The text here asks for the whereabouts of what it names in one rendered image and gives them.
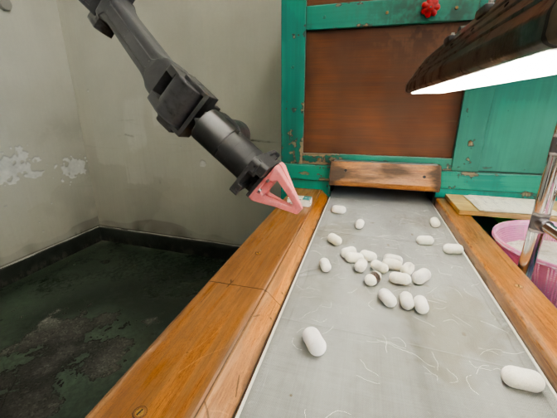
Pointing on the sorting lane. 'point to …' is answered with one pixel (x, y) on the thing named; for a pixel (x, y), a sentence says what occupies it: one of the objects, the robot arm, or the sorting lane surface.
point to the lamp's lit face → (501, 75)
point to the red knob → (430, 7)
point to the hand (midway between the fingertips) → (296, 207)
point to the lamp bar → (491, 42)
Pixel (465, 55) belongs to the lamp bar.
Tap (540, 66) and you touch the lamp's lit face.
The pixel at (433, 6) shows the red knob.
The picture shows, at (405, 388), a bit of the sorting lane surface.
